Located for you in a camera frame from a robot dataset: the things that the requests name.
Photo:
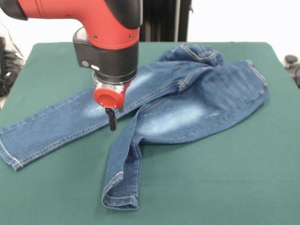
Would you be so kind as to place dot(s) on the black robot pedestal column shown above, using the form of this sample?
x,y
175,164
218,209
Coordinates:
x,y
166,21

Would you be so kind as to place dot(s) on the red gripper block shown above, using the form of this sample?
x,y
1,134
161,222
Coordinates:
x,y
107,99

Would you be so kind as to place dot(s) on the black round-topped device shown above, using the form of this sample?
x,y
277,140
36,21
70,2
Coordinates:
x,y
291,59

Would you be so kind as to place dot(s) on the blue denim jeans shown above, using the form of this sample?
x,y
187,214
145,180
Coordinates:
x,y
187,105

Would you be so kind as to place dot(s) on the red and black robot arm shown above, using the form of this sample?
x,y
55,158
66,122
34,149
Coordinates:
x,y
105,42

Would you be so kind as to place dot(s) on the dark green table cloth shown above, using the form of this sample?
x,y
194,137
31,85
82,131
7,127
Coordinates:
x,y
211,175

